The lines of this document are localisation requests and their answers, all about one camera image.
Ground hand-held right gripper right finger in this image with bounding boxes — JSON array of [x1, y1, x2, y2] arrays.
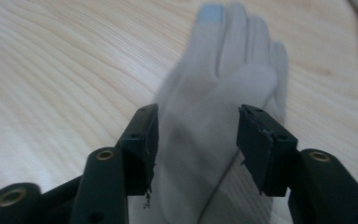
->
[[236, 104, 299, 198]]

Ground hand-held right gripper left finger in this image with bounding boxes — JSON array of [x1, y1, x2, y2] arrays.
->
[[116, 103, 159, 198]]

